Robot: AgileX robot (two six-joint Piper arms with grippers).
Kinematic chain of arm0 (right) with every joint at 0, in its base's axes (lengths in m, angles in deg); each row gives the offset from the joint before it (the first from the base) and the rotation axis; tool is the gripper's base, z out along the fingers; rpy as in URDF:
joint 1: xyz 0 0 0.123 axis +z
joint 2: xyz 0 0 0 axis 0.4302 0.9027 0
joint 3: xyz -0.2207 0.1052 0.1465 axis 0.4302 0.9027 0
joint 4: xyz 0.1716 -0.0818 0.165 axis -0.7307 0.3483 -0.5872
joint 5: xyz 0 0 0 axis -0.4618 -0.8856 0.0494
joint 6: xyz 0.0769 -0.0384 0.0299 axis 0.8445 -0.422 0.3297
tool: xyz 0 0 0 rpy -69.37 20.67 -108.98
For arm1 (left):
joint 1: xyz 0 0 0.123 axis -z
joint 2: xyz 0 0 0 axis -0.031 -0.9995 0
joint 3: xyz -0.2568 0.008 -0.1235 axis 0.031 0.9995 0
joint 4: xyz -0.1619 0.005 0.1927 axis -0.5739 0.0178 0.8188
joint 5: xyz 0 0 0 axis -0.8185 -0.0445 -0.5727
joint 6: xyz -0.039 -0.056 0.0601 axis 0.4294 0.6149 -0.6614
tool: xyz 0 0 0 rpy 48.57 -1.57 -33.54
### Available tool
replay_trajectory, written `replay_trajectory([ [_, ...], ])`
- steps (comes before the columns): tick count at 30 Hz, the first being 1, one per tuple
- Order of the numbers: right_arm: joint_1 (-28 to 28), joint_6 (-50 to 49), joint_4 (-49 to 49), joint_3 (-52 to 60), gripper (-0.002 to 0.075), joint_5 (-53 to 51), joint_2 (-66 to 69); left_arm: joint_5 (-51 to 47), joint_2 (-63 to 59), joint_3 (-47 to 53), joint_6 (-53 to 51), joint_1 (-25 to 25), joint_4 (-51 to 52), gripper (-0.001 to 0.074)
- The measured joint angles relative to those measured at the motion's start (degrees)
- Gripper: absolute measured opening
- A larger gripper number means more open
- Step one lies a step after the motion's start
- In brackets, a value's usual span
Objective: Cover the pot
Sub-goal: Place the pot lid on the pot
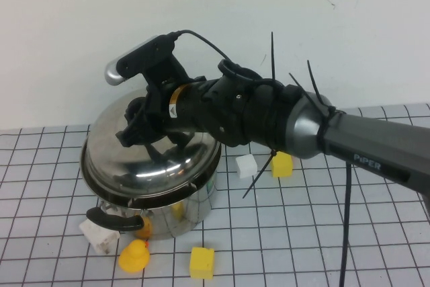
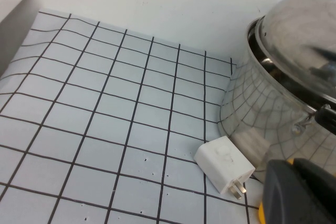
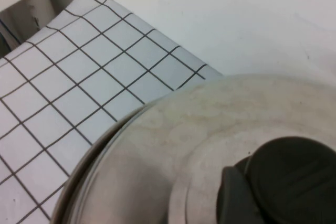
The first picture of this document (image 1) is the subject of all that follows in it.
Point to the yellow sponge cube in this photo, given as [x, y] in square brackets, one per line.
[201, 263]
[282, 166]

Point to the grey black-grid table mat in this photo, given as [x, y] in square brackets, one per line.
[302, 233]

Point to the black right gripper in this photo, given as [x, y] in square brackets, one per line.
[184, 109]

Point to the white foam cube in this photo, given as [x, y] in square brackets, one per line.
[246, 165]

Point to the stainless steel pot lid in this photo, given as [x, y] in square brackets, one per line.
[111, 152]

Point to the yellow rubber duck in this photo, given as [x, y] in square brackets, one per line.
[132, 256]

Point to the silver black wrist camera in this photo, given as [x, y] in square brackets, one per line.
[141, 55]

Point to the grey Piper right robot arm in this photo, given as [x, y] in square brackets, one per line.
[369, 139]

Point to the white usb charger plug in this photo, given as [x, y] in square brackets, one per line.
[95, 238]

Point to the black zip tie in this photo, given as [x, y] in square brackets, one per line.
[260, 174]
[272, 55]
[314, 80]

